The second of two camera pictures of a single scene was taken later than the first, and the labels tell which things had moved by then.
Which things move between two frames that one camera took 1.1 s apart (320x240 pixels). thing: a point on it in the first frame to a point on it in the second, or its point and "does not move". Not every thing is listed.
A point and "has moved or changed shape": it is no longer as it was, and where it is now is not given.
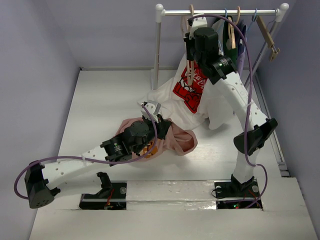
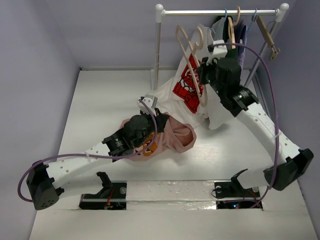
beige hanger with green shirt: (231, 28) does not move
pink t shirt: (176, 142) has moved or changed shape
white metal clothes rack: (278, 14) does not move
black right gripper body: (188, 46) to (203, 72)
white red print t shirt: (193, 106) does not move
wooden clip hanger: (268, 39) does not move
